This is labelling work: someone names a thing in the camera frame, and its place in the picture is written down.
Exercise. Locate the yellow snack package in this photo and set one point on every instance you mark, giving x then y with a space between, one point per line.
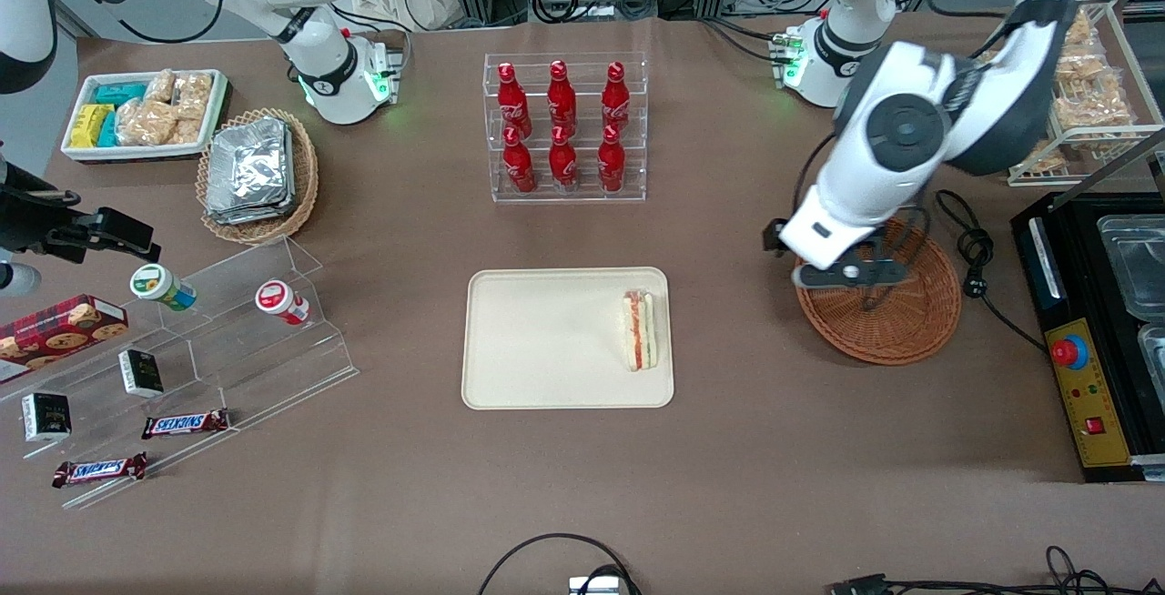
86 126

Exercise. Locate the light wicker basket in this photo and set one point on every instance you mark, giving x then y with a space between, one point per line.
305 176

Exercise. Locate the small black box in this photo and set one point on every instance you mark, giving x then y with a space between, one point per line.
45 417
141 373

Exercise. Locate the clear bag of puffed snacks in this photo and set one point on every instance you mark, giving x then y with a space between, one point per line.
193 95
159 85
187 131
146 124

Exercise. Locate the round brown wicker basket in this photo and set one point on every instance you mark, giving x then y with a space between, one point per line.
892 331

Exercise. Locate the snickers chocolate bar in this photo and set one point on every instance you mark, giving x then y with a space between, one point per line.
100 470
185 424

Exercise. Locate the small silver device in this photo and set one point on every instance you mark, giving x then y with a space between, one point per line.
596 587

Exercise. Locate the white rectangular snack tray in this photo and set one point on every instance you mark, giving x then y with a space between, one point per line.
136 152

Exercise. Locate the red tartan cookie box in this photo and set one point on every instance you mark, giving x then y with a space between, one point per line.
59 336

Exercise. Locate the grey metal bar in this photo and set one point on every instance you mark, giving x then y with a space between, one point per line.
1119 166

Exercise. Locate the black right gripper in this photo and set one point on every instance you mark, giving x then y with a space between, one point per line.
29 224

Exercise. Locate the bag of fried snacks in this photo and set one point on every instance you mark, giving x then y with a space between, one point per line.
1047 158
1088 72
1081 31
1092 111

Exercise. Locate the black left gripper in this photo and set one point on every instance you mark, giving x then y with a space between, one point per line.
770 238

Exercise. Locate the clear acrylic stepped display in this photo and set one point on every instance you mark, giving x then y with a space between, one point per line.
264 368

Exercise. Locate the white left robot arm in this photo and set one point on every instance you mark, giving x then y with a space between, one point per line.
846 195

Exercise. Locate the cream plastic tray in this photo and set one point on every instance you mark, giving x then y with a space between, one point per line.
546 340

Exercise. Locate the teal snack package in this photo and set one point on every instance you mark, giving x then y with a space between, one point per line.
108 131
118 93

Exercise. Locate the black appliance with yellow panel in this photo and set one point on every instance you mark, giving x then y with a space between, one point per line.
1069 286

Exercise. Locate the cup with red lid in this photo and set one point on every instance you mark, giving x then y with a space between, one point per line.
278 299

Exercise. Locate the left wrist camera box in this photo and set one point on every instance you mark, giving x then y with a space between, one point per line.
833 275

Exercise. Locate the stack of foil containers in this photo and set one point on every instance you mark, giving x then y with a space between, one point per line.
248 172

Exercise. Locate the cup with green lid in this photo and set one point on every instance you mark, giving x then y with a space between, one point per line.
159 286

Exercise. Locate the clear acrylic bottle rack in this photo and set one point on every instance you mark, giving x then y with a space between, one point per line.
582 196

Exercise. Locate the small red rectangular switch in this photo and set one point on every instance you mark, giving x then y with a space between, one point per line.
1095 426

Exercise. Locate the steel food pan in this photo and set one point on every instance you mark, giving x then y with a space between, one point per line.
1154 354
1138 263

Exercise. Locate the triangle sandwich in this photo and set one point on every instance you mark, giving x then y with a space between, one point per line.
639 331

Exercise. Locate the red cola bottle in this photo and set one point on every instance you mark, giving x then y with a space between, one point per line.
615 99
519 166
512 102
611 163
562 163
562 99

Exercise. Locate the red emergency stop button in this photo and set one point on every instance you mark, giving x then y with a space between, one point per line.
1070 352

